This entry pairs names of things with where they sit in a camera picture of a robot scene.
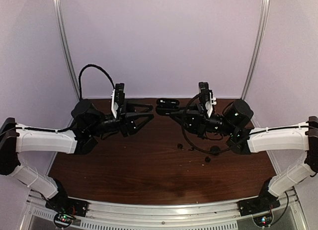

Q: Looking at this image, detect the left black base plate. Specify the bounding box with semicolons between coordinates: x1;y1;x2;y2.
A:
45;198;88;217

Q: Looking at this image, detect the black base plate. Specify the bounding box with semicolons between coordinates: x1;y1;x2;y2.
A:
45;198;88;217
238;197;280;217

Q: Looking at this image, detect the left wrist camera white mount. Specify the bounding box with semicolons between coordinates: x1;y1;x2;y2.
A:
111;83;125;119

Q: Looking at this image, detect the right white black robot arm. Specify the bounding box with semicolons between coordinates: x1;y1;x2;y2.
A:
156;97;318;215

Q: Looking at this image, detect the aluminium front rail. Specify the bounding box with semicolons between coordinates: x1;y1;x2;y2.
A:
18;189;309;230

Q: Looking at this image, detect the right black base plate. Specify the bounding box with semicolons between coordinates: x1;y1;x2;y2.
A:
238;197;280;217

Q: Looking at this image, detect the round black disc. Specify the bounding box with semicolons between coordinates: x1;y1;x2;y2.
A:
210;146;221;156

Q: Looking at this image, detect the left black camera cable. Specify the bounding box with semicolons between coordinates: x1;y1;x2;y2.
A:
77;64;116;99

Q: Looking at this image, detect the left circuit board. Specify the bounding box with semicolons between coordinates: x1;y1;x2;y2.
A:
53;213;74;228

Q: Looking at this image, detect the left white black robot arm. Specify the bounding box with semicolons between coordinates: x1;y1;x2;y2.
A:
0;99;154;212

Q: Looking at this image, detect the black earbud charging case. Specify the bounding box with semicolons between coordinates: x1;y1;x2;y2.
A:
156;98;180;116

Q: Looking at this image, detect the left aluminium frame post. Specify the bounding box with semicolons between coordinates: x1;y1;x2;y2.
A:
53;0;80;100

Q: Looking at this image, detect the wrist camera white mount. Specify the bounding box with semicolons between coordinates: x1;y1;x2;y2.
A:
198;82;217;118
111;83;125;119

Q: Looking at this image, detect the right black camera cable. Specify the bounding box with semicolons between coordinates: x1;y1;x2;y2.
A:
180;93;236;153

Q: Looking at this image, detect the right circuit board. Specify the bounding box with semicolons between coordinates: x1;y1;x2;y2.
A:
253;213;273;228

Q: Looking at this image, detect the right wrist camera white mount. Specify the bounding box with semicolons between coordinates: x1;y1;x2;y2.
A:
198;82;217;118

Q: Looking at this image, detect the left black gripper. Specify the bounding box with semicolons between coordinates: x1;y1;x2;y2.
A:
88;100;154;137

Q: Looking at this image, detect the aluminium frame post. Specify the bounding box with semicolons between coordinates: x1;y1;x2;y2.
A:
53;0;80;100
241;0;271;100

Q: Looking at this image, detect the black camera cable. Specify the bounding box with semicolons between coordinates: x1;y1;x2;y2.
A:
77;64;116;99
180;93;236;153

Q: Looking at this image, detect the circuit board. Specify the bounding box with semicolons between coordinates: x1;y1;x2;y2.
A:
53;213;74;228
253;213;273;228

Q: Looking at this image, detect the right aluminium frame post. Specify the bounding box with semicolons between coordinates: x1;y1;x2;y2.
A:
241;0;271;100

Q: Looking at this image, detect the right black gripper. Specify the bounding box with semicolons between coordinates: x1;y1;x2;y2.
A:
170;102;236;138

